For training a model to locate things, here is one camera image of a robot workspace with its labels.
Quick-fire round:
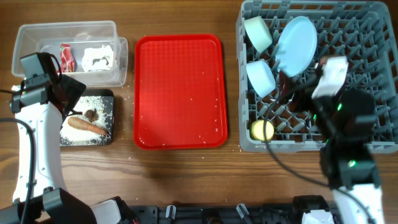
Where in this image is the red snack wrapper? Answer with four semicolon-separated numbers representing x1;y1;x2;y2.
60;44;76;73

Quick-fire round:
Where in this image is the brown food scrap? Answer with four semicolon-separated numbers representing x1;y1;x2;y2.
84;110;98;123

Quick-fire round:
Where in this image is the light blue rice bowl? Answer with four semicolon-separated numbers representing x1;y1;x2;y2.
246;60;275;98

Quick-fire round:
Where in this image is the white napkin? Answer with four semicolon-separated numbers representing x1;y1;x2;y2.
81;45;115;72

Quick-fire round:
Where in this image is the large white plate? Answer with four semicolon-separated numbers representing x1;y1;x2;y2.
275;16;318;77

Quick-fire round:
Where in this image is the yellow plastic cup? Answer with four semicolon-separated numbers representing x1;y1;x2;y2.
250;119;275;141

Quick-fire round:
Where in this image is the mint green bowl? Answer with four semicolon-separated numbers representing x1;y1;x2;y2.
244;16;272;54

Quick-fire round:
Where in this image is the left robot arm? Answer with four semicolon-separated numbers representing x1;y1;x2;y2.
1;52;139;223

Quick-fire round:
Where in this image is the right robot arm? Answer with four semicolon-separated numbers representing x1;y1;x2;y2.
277;72;385;223

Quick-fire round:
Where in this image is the grey dishwasher rack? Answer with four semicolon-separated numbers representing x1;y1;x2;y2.
235;1;397;154

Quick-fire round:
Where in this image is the clear plastic bin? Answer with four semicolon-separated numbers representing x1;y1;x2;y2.
11;21;128;88

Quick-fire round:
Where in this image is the black plastic tray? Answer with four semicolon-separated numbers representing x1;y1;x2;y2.
60;89;114;146

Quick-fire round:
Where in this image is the red serving tray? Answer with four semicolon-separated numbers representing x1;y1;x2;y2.
133;34;228;150

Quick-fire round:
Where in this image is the right black cable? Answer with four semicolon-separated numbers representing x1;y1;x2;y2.
262;83;377;224

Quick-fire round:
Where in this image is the black cable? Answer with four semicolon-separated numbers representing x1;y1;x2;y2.
262;83;377;224
0;52;63;224

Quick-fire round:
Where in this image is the left black cable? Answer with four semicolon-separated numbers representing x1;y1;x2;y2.
0;52;63;224

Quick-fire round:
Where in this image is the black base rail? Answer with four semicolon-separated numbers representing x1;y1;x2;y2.
124;202;340;224

